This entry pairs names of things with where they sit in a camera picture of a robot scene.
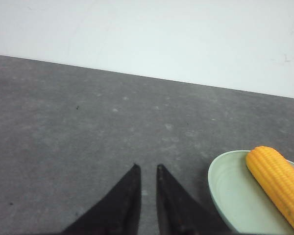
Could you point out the yellow corn cob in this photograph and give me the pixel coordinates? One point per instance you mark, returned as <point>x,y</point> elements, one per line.
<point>275,175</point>

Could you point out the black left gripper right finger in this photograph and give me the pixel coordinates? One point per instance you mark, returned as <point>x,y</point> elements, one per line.
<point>178,213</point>

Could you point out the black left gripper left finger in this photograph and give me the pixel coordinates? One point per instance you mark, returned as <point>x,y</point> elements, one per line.
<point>117,213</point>

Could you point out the light green plate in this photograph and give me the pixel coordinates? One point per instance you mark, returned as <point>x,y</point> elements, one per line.
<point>240,201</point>

